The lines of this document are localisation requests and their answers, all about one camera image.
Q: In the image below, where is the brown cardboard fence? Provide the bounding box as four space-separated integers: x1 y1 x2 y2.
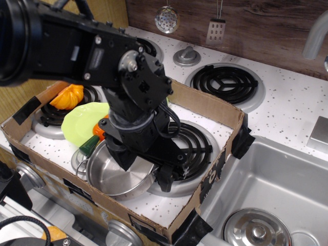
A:
1 81 247 244

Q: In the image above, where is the silver front surface knob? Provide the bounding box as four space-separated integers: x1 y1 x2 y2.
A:
71 149 89 180

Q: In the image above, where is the front right black burner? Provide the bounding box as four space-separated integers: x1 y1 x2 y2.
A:
148 120 220 198

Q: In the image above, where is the silver sink basin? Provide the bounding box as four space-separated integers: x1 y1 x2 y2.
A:
200 137 327 245

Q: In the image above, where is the grey square faucet base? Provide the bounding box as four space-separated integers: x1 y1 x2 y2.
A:
307 116 328 154

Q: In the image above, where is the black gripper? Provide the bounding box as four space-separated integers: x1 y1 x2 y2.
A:
98 101 187 192

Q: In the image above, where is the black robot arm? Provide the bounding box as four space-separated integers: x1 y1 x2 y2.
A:
1 1 187 192

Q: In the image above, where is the back right black burner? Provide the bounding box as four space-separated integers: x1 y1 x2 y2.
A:
184 63 265 113

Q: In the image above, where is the hanging metal spatula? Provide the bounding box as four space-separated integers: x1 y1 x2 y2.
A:
206 1 226 46

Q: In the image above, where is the light green plastic plate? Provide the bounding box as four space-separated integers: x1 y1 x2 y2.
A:
61 102 109 147

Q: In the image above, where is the orange toy pumpkin slice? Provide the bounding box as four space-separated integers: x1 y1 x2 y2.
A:
49 84 84 110

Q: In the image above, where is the back left black burner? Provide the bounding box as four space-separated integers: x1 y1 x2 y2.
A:
137 37 163 63

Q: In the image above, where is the silver faucet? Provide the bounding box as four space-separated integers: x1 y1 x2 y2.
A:
302 11 327 59

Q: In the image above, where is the silver back stove knob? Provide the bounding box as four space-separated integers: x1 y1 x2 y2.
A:
173 46 201 67

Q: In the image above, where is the orange toy carrot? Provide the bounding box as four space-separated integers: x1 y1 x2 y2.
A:
79 124 105 157

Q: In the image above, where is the stainless steel pot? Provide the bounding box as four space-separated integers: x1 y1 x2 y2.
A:
86 141 155 201

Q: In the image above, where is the front left black burner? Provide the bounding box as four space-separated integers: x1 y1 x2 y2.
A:
32 86 105 140

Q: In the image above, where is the black cable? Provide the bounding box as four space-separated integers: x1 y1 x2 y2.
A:
0 215 52 246

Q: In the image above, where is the silver sink drain plug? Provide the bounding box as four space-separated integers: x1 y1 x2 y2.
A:
221 208 293 245

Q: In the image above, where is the hanging metal strainer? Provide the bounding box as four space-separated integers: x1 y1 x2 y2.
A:
154 1 180 34

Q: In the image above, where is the silver front knob left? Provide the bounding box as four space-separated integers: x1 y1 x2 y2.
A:
16 162 46 192

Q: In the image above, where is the silver front knob right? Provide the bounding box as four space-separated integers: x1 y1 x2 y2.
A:
106 220 143 246

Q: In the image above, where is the black burner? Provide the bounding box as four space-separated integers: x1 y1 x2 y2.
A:
137 37 163 63
32 86 105 140
184 63 265 113
148 120 220 198

